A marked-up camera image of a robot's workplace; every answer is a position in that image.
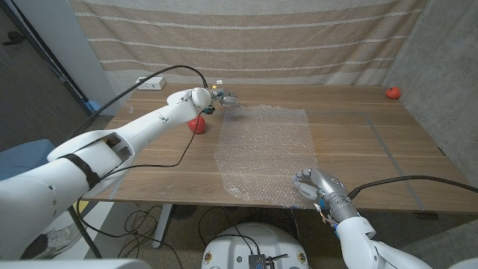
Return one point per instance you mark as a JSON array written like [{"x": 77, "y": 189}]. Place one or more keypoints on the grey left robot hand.
[{"x": 226, "y": 98}]

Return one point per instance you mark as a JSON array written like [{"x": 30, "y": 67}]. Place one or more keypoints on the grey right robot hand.
[{"x": 325, "y": 187}]

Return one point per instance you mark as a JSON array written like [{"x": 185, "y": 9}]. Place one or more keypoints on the clear bubble wrap sheet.
[{"x": 261, "y": 149}]

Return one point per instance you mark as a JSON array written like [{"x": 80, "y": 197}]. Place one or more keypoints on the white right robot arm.
[{"x": 354, "y": 243}]

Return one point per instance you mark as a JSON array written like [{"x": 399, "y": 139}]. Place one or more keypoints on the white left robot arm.
[{"x": 149, "y": 123}]

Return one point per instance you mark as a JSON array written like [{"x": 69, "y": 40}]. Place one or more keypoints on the red toy strawberry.
[{"x": 197, "y": 125}]

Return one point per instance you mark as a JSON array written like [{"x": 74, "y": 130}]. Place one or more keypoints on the orange-red toy apple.
[{"x": 393, "y": 93}]

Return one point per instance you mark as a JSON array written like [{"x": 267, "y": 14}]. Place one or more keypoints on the beige striped backdrop cloth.
[{"x": 242, "y": 41}]

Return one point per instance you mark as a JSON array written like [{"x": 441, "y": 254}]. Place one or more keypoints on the white power strip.
[{"x": 151, "y": 83}]

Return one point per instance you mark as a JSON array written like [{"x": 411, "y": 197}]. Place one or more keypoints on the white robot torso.
[{"x": 254, "y": 243}]

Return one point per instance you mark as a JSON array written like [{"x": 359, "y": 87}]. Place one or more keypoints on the grey box on torso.
[{"x": 257, "y": 262}]

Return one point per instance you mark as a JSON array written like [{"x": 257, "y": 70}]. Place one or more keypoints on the grey table leg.
[{"x": 162, "y": 224}]

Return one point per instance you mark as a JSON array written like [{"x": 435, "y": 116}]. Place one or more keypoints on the yellow flat object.
[{"x": 84, "y": 205}]

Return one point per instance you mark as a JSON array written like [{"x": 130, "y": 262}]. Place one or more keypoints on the blue chair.
[{"x": 22, "y": 157}]

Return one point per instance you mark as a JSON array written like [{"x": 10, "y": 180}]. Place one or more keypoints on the white sneaker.
[{"x": 56, "y": 239}]

